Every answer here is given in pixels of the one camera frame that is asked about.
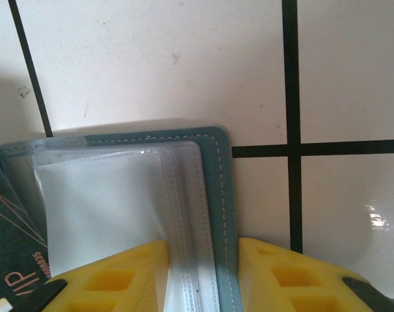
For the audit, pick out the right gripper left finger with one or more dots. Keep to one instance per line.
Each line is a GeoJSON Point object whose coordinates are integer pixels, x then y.
{"type": "Point", "coordinates": [119, 282]}

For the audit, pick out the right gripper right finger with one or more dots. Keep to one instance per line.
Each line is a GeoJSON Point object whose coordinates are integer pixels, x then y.
{"type": "Point", "coordinates": [297, 286]}

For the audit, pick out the black VIP card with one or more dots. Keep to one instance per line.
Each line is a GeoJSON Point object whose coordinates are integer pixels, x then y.
{"type": "Point", "coordinates": [15, 243]}

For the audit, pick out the teal card holder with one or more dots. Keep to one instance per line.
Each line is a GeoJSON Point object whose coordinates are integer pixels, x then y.
{"type": "Point", "coordinates": [216, 195]}

